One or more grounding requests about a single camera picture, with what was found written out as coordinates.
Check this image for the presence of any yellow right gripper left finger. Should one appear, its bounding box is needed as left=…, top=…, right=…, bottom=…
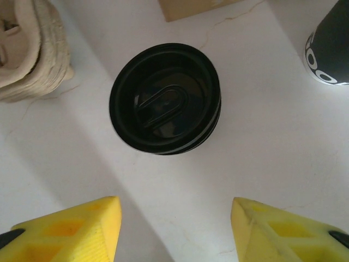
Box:
left=0, top=195, right=122, bottom=262

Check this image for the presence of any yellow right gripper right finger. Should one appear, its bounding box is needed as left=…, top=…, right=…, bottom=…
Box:
left=231, top=196, right=349, bottom=262

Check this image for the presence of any black plastic cup lid stack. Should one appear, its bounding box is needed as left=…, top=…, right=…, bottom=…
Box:
left=109, top=42, right=222, bottom=156

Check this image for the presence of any pulp cup carrier stack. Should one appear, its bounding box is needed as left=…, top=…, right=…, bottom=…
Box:
left=0, top=0, right=75, bottom=104

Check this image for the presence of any stack of white paper cups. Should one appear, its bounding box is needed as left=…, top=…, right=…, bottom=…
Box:
left=304, top=0, right=349, bottom=86

